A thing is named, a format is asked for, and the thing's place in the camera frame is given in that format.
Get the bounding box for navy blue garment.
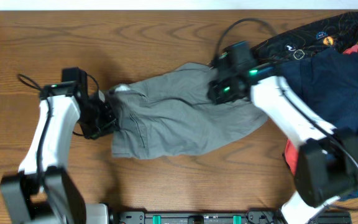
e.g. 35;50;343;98
275;39;358;200

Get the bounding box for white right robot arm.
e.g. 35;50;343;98
208;41;358;223

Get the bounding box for red garment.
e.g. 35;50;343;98
283;44;358;175

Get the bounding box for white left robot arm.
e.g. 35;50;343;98
0;67;119;224

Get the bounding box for black patterned shorts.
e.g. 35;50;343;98
251;12;358;63

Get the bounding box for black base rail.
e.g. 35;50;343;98
116;208;352;224

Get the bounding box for grey shorts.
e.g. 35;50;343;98
106;63;267;159

